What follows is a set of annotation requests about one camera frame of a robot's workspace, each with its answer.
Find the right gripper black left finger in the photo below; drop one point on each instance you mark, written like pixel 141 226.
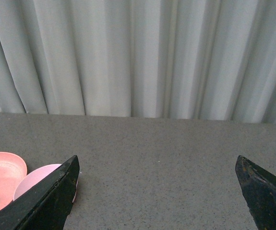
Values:
pixel 46 205

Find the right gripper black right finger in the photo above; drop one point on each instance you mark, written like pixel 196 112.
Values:
pixel 259 190

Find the light pink bowl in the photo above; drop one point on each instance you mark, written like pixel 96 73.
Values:
pixel 33 178

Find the pink plate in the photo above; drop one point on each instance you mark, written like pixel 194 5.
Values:
pixel 13 170

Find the white curtain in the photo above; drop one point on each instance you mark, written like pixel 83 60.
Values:
pixel 201 59

